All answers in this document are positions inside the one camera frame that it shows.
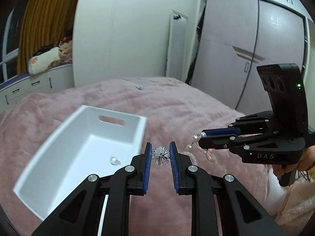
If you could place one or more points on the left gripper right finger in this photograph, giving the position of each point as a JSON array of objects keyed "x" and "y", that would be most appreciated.
[{"x": 220, "y": 205}]

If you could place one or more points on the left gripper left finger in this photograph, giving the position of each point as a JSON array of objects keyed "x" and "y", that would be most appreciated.
[{"x": 100, "y": 205}]

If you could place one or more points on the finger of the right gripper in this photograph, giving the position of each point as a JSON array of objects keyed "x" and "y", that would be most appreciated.
[
  {"x": 220, "y": 132},
  {"x": 216, "y": 142}
]

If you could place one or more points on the pearl and crystal earring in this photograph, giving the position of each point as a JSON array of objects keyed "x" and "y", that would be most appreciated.
[{"x": 195, "y": 143}]

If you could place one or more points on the silver starburst brooch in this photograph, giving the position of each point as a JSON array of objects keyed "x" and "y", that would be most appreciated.
[{"x": 160, "y": 155}]

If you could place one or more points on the person's right hand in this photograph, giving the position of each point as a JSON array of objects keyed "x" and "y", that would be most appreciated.
[{"x": 306, "y": 162}]

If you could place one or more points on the pink plush blanket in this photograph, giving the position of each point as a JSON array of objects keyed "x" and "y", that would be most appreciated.
[{"x": 174, "y": 111}]

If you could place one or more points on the small clear crystal piece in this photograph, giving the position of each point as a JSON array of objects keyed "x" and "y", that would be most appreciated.
[{"x": 114, "y": 161}]

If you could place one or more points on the white rectangular tray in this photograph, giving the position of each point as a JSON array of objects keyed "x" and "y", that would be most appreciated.
[{"x": 82, "y": 145}]

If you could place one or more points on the white leaning mirror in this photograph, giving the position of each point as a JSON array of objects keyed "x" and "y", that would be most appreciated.
[{"x": 176, "y": 45}]

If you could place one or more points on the grey wardrobe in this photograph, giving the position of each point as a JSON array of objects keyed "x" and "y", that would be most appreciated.
[{"x": 238, "y": 36}]

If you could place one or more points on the white window seat cabinet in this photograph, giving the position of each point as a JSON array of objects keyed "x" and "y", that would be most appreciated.
[{"x": 54, "y": 80}]

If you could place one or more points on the white floral folded blanket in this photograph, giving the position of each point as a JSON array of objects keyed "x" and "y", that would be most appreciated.
[{"x": 41, "y": 63}]

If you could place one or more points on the pink plush toys pile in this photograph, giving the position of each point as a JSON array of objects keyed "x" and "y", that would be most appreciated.
[{"x": 65, "y": 47}]

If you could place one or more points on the mustard yellow curtain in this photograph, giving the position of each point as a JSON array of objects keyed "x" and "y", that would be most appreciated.
[{"x": 45, "y": 22}]

